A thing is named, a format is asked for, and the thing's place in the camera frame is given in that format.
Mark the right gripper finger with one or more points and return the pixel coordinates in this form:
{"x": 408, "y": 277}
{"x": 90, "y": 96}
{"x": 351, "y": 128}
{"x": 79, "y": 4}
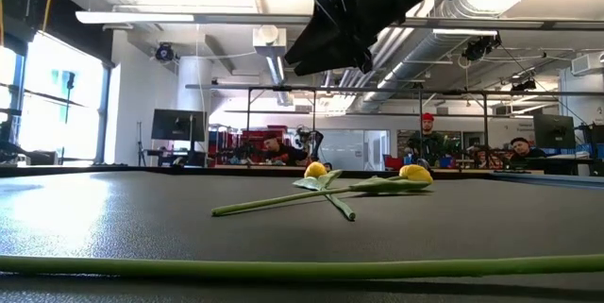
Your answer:
{"x": 325, "y": 38}
{"x": 340, "y": 60}

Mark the yellow artificial tulip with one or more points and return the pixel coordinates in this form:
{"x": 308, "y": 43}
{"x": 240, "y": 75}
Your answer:
{"x": 415, "y": 173}
{"x": 315, "y": 170}

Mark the red artificial tulip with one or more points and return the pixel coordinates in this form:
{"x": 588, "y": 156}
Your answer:
{"x": 302, "y": 270}

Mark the black background robot arm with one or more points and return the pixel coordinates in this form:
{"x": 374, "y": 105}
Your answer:
{"x": 315, "y": 140}

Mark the white ceiling air unit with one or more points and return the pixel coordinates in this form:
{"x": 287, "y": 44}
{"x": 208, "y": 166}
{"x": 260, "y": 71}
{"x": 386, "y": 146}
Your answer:
{"x": 269, "y": 38}

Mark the person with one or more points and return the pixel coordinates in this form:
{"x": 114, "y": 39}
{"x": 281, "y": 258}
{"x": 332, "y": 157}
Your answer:
{"x": 283, "y": 152}
{"x": 427, "y": 140}
{"x": 523, "y": 148}

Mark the red storage bins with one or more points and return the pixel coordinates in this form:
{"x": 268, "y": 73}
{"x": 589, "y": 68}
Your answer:
{"x": 255, "y": 138}

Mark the black computer monitor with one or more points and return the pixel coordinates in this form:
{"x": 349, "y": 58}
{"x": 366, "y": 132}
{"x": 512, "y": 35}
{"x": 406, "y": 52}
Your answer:
{"x": 174, "y": 126}
{"x": 553, "y": 130}

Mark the dark table mat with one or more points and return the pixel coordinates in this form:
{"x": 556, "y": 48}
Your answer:
{"x": 141, "y": 232}

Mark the silver ventilation duct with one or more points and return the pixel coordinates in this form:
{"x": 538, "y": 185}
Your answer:
{"x": 424, "y": 53}

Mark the black workcell frame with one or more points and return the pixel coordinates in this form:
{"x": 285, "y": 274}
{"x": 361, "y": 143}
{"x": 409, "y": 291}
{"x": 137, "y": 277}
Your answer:
{"x": 236, "y": 89}

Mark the black ceiling camera cluster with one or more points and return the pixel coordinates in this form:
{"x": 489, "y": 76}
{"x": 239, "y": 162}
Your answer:
{"x": 479, "y": 48}

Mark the grey overhead frame beam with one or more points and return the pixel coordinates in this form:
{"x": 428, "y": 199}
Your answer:
{"x": 189, "y": 18}

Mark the white wall air unit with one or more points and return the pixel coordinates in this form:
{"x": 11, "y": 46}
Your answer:
{"x": 585, "y": 64}

